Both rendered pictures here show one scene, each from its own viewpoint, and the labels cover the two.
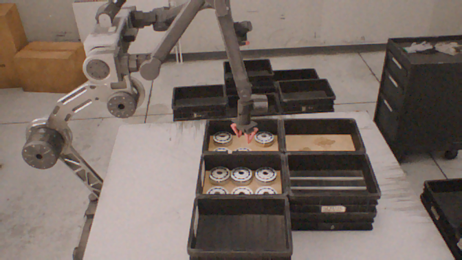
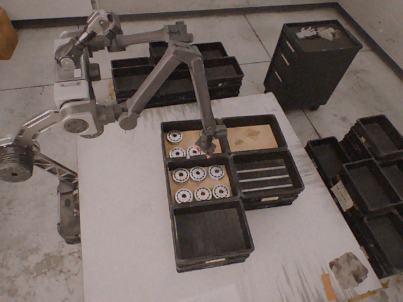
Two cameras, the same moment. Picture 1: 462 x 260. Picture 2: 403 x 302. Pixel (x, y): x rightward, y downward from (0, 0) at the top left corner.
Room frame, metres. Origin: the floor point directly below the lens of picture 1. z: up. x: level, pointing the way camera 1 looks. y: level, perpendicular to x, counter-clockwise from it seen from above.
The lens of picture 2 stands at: (0.70, 0.30, 2.41)
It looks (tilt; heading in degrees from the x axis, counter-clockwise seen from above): 54 degrees down; 339
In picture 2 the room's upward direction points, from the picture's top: 10 degrees clockwise
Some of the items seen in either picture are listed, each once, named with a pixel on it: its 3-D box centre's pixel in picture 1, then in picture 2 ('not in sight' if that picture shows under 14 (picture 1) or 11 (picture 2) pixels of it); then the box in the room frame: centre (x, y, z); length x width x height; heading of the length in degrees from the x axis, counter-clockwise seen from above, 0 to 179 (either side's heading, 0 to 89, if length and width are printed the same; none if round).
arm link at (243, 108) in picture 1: (245, 106); (208, 135); (1.57, -0.04, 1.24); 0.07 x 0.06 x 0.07; 93
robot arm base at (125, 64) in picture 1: (127, 63); (104, 115); (1.58, 0.43, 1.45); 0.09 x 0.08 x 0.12; 3
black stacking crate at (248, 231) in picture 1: (240, 232); (210, 232); (1.20, 0.00, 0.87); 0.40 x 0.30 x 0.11; 87
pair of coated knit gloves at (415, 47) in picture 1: (419, 47); (306, 32); (2.90, -1.36, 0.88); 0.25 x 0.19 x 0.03; 93
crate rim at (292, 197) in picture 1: (329, 175); (266, 172); (1.48, -0.42, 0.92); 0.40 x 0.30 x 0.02; 87
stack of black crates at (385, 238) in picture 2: not in sight; (382, 245); (1.02, -1.37, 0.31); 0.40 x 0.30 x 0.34; 3
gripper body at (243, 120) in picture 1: (244, 118); (205, 142); (1.57, -0.04, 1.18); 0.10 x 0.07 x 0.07; 42
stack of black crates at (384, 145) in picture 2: not in sight; (369, 148); (1.84, -1.74, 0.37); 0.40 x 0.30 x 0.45; 3
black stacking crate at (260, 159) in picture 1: (242, 183); (201, 183); (1.50, -0.02, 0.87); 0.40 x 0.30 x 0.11; 87
